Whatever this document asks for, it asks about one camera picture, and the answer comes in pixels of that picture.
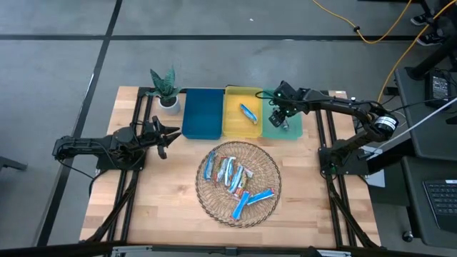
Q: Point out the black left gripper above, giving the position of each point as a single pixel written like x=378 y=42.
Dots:
x=151 y=140

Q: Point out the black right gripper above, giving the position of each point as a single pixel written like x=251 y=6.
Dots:
x=296 y=101

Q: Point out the granola bar blue red wrapper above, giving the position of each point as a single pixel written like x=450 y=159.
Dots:
x=260 y=196
x=248 y=113
x=236 y=180
x=209 y=166

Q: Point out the granola bar blue white wrapper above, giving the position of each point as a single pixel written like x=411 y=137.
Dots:
x=230 y=170

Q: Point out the granola bar red green wrapper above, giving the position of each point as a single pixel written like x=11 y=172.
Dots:
x=246 y=180

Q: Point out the chocolate chip granola bar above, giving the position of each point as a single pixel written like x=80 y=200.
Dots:
x=241 y=206

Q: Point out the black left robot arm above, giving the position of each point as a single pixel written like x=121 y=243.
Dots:
x=82 y=146

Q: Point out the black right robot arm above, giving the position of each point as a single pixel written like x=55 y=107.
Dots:
x=339 y=103

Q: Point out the green plastic bin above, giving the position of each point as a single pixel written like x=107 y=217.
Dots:
x=294 y=130

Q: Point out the white plant pot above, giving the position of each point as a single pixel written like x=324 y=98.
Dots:
x=170 y=107

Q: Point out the blue plastic bin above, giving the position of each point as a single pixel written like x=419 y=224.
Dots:
x=203 y=114

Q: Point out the yellow plastic bin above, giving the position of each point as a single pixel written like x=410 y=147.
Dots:
x=235 y=125

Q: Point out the green snake plant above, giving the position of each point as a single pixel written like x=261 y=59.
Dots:
x=165 y=84

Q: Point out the round woven straw placemat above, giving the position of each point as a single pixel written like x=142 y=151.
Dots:
x=264 y=167

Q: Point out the dark grey side desk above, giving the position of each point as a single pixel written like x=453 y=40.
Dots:
x=428 y=139

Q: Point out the black power supply unit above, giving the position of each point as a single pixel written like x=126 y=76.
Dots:
x=438 y=87

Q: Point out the black stand leg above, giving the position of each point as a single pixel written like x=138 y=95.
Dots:
x=432 y=59

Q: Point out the person's foot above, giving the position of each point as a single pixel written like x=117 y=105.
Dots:
x=430 y=39
x=418 y=19

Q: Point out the black caster wheel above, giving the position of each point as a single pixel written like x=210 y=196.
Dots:
x=407 y=236

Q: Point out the black keyboard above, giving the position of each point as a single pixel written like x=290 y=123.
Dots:
x=444 y=203

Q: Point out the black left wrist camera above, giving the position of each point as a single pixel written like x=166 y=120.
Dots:
x=153 y=123

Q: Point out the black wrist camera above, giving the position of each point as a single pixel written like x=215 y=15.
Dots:
x=283 y=89
x=153 y=123

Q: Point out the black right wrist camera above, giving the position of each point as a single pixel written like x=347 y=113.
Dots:
x=283 y=89

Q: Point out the black aluminium rig frame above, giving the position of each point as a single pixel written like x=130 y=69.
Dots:
x=123 y=200

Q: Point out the silver aluminium bracket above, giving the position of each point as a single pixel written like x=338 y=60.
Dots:
x=132 y=251
x=333 y=253

